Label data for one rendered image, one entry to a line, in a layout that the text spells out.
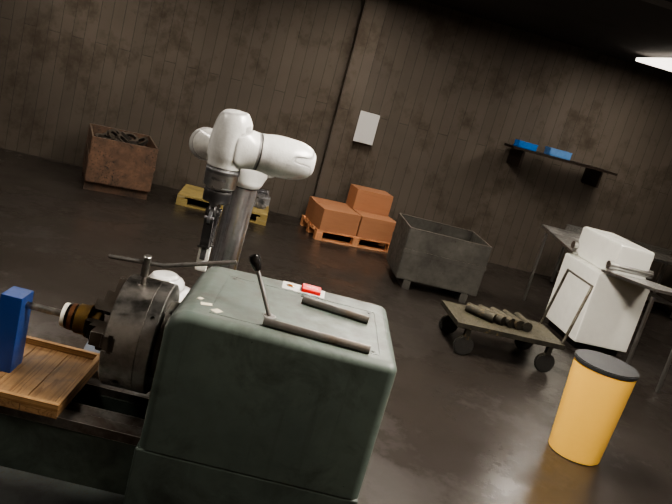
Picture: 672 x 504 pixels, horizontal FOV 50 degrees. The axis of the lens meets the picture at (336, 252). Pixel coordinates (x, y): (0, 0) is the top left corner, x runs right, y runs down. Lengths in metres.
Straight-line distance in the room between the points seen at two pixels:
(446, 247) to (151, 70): 4.35
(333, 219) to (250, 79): 2.13
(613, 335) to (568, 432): 2.80
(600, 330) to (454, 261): 1.57
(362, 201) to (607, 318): 3.37
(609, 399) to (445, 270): 3.21
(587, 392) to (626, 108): 6.50
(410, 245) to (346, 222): 1.49
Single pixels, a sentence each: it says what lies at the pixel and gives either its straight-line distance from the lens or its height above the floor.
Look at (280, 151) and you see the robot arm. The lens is 1.91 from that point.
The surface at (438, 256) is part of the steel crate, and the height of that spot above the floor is 0.43.
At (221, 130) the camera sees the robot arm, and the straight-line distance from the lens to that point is 1.89.
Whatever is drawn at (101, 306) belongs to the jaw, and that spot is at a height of 1.13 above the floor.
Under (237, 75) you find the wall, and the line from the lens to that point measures 9.38.
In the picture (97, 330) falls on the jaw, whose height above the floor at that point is 1.11.
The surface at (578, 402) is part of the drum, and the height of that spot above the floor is 0.38.
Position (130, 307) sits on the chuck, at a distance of 1.95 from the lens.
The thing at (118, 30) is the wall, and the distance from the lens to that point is 9.51.
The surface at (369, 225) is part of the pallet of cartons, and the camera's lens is 8.80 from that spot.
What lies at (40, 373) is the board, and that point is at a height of 0.89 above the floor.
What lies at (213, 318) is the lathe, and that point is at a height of 1.25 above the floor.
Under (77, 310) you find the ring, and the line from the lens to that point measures 2.09.
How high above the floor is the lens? 1.89
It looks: 13 degrees down
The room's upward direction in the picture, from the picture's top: 15 degrees clockwise
